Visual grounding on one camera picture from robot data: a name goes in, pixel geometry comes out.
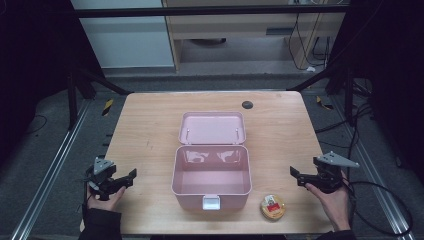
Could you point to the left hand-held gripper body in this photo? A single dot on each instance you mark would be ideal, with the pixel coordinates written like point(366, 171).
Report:
point(101, 176)

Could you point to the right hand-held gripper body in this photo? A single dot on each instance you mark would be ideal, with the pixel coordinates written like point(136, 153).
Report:
point(330, 175)

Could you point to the round yellow tin red label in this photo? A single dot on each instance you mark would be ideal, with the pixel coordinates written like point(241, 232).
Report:
point(272, 208)

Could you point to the pink plastic storage box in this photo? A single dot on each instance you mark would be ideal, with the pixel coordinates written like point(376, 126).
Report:
point(213, 181)

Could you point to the person's left hand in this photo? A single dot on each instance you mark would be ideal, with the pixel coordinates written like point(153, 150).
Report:
point(110, 201)

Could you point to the person's right hand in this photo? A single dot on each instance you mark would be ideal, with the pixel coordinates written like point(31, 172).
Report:
point(335, 205)

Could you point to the yellow black striped tape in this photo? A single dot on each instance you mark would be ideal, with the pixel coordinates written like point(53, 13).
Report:
point(107, 107)
point(324, 104)

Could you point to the black metal stand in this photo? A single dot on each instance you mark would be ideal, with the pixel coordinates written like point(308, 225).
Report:
point(348, 96)
point(72, 100)

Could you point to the black round table grommet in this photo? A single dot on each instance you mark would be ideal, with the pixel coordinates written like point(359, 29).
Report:
point(247, 105)

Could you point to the white plug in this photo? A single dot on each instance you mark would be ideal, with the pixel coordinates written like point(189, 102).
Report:
point(310, 69)

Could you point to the black curtain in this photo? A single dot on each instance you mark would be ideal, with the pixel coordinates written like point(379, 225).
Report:
point(33, 66)
point(390, 83)

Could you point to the white cabinet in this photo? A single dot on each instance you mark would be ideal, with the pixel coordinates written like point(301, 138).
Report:
point(126, 43)

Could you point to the light wooden desk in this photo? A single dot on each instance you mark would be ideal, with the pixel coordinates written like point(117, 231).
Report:
point(233, 26)

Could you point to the aluminium floor rail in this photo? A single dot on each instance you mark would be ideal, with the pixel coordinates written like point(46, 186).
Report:
point(376, 180)
point(50, 170)

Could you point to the black horizontal frame bar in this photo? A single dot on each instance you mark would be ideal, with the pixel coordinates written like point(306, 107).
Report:
point(200, 12)

